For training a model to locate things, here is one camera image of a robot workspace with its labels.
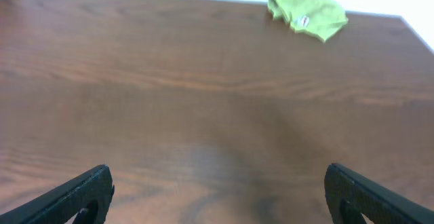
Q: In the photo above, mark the crumpled green cloth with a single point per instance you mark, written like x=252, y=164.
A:
x=321, y=19

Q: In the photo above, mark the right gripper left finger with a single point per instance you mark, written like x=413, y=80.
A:
x=85, y=198

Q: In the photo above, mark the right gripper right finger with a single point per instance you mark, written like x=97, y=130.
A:
x=352, y=198

